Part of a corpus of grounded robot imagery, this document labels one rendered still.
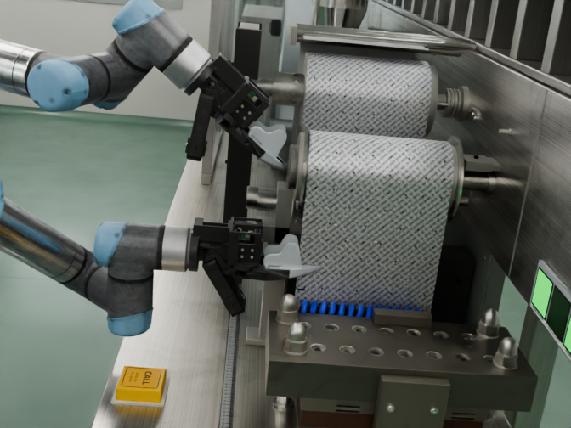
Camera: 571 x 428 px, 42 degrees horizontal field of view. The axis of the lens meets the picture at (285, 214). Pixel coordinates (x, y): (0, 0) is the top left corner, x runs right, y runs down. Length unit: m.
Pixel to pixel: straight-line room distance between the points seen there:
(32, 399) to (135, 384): 1.68
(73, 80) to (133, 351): 0.50
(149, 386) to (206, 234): 0.26
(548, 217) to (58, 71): 0.72
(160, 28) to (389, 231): 0.49
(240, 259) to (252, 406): 0.24
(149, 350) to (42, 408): 1.50
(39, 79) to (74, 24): 5.79
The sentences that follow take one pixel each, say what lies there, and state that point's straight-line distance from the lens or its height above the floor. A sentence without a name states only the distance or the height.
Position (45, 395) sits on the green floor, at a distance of 2.92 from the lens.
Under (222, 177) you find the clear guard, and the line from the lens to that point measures 2.28.
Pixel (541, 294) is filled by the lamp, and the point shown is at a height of 1.18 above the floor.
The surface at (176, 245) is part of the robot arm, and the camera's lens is 1.21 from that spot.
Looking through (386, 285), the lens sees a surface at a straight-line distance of 1.28.
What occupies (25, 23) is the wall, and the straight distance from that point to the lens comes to 7.05.
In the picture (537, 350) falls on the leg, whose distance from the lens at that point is 1.57.
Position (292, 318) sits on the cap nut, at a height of 1.04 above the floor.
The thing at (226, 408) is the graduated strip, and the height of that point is 0.90.
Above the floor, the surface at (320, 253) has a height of 1.12.
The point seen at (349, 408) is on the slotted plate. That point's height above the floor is 0.95.
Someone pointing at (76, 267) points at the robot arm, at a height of 1.05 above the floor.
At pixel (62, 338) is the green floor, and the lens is 3.27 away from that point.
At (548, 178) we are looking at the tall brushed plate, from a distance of 1.10.
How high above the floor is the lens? 1.59
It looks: 19 degrees down
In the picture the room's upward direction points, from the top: 5 degrees clockwise
